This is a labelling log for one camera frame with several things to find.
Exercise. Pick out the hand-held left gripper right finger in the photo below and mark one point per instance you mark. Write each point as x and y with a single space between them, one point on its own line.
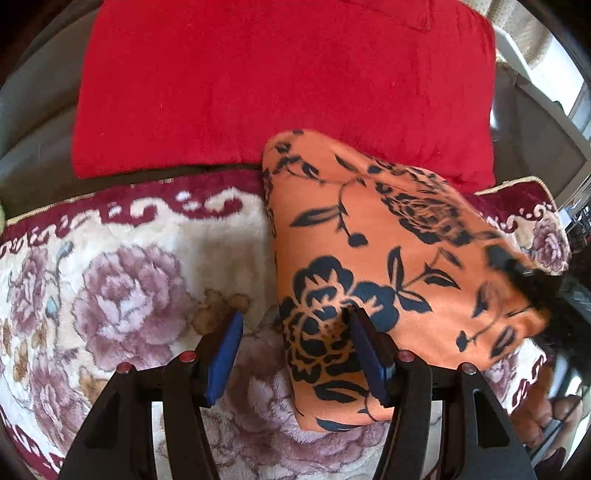
369 360

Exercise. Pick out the orange floral top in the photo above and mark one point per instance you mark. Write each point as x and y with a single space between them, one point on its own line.
392 230

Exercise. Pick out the brown leather sofa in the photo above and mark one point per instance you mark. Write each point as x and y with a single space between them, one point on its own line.
37 152

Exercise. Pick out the person's right hand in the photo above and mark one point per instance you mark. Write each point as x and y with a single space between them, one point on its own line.
540 424

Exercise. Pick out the large red cushion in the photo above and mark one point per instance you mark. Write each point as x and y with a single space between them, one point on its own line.
277 92

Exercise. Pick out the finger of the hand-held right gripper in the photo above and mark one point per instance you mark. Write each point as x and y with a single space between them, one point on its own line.
517 272

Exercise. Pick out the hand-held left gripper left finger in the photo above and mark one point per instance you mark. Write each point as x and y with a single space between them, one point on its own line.
226 355

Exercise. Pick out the floral plush blanket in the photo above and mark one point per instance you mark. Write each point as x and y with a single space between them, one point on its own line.
115 277

